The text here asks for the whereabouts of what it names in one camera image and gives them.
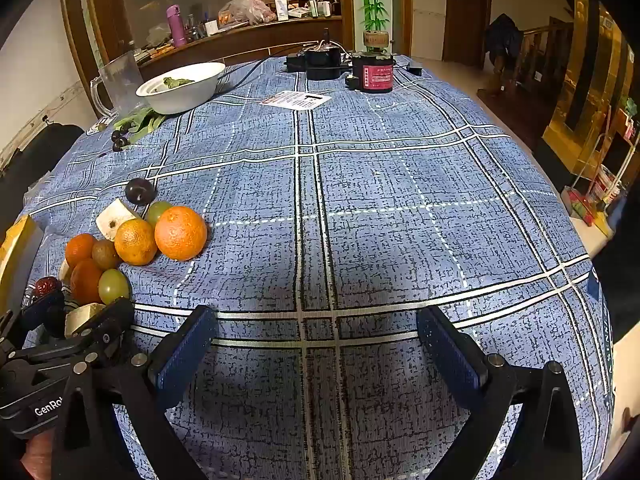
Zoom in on purple bottle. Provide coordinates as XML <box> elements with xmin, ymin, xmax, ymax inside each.
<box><xmin>166</xmin><ymin>5</ymin><xmax>187</xmax><ymax>46</ymax></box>

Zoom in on brown wooden door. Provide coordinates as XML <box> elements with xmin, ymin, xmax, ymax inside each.
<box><xmin>442</xmin><ymin>0</ymin><xmax>493</xmax><ymax>63</ymax></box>

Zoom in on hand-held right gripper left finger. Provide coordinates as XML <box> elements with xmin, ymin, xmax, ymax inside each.
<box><xmin>50</xmin><ymin>304</ymin><xmax>219</xmax><ymax>480</ymax></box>

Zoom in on white fruit wedge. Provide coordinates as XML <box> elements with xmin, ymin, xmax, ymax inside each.
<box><xmin>95</xmin><ymin>198</ymin><xmax>142</xmax><ymax>241</ymax></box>

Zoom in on medium orange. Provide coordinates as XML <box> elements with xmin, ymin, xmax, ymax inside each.
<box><xmin>114</xmin><ymin>218</ymin><xmax>159</xmax><ymax>267</ymax></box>

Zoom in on gold cardboard box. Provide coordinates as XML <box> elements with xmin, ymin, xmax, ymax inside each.
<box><xmin>0</xmin><ymin>215</ymin><xmax>46</xmax><ymax>311</ymax></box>

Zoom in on clear glass mug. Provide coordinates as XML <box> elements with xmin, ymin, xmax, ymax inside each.
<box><xmin>90</xmin><ymin>52</ymin><xmax>146</xmax><ymax>121</ymax></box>

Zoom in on clear plastic bag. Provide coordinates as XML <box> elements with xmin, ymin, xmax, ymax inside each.
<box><xmin>218</xmin><ymin>0</ymin><xmax>277</xmax><ymax>26</ymax></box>

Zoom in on green plum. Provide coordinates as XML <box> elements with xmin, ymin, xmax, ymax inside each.
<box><xmin>98</xmin><ymin>268</ymin><xmax>132</xmax><ymax>305</ymax></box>
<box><xmin>145</xmin><ymin>201</ymin><xmax>173</xmax><ymax>227</ymax></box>

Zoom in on white bowl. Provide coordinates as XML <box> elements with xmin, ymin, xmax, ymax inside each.
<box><xmin>136</xmin><ymin>62</ymin><xmax>227</xmax><ymax>115</ymax></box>

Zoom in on red date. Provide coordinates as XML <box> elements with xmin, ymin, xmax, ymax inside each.
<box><xmin>32</xmin><ymin>276</ymin><xmax>63</xmax><ymax>297</ymax></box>

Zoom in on green vegetable leaves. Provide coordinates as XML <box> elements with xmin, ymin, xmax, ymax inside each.
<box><xmin>114</xmin><ymin>107</ymin><xmax>168</xmax><ymax>136</ymax></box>

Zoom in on black cable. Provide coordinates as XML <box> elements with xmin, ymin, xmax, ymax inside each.
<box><xmin>215</xmin><ymin>57</ymin><xmax>288</xmax><ymax>93</ymax></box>

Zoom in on wooden sideboard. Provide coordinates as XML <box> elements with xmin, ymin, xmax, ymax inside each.
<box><xmin>135</xmin><ymin>15</ymin><xmax>346</xmax><ymax>68</ymax></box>

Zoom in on small orange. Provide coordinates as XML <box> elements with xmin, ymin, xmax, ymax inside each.
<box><xmin>65</xmin><ymin>233</ymin><xmax>97</xmax><ymax>269</ymax></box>
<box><xmin>70</xmin><ymin>258</ymin><xmax>104</xmax><ymax>306</ymax></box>

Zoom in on white paper card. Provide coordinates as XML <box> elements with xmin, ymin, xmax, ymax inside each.
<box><xmin>261</xmin><ymin>91</ymin><xmax>332</xmax><ymax>111</ymax></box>

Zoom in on red and black cylinder device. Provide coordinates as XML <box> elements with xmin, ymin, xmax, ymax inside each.
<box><xmin>347</xmin><ymin>51</ymin><xmax>396</xmax><ymax>93</ymax></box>

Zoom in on black box device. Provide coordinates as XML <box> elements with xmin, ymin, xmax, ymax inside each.
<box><xmin>305</xmin><ymin>45</ymin><xmax>343</xmax><ymax>81</ymax></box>

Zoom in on dark purple plum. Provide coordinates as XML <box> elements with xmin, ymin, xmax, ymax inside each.
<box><xmin>124</xmin><ymin>178</ymin><xmax>157</xmax><ymax>206</ymax></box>

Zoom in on blue plaid tablecloth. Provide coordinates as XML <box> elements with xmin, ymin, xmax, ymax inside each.
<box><xmin>10</xmin><ymin>52</ymin><xmax>616</xmax><ymax>480</ymax></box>

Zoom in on brown kiwi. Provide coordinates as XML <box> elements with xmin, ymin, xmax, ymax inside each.
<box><xmin>91</xmin><ymin>239</ymin><xmax>122</xmax><ymax>271</ymax></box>

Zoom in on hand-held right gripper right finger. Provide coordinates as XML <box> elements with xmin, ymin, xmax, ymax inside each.
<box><xmin>416</xmin><ymin>305</ymin><xmax>583</xmax><ymax>480</ymax></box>

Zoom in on white fruit piece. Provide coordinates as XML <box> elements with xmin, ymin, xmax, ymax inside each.
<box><xmin>64</xmin><ymin>302</ymin><xmax>107</xmax><ymax>338</ymax></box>

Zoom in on person's left hand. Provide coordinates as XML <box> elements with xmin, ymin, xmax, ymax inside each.
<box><xmin>20</xmin><ymin>435</ymin><xmax>56</xmax><ymax>480</ymax></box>

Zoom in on small brown pot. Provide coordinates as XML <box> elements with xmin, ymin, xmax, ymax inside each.
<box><xmin>362</xmin><ymin>31</ymin><xmax>390</xmax><ymax>56</ymax></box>

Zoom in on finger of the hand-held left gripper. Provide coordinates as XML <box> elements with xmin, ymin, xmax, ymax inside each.
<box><xmin>65</xmin><ymin>297</ymin><xmax>136</xmax><ymax>361</ymax></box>
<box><xmin>20</xmin><ymin>287</ymin><xmax>66</xmax><ymax>333</ymax></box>

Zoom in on dark jacket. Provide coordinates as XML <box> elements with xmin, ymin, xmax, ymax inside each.
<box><xmin>484</xmin><ymin>14</ymin><xmax>525</xmax><ymax>63</ymax></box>

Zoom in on large orange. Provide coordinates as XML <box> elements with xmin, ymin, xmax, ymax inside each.
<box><xmin>154</xmin><ymin>206</ymin><xmax>208</xmax><ymax>262</ymax></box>

